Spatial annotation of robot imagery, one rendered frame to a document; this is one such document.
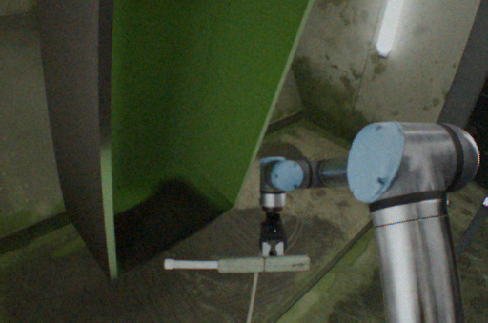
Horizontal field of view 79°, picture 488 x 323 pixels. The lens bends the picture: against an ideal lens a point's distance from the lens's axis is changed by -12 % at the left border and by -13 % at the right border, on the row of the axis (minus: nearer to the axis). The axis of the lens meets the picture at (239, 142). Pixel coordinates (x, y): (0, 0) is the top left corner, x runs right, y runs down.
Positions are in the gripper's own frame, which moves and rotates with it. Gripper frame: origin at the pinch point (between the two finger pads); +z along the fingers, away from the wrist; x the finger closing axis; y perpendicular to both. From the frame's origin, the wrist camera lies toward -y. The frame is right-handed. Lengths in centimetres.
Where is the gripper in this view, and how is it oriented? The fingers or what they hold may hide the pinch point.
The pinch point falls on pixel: (272, 264)
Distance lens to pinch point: 120.3
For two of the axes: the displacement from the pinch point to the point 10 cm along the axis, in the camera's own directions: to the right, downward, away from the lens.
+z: -0.1, 10.0, -0.6
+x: -10.0, -0.1, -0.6
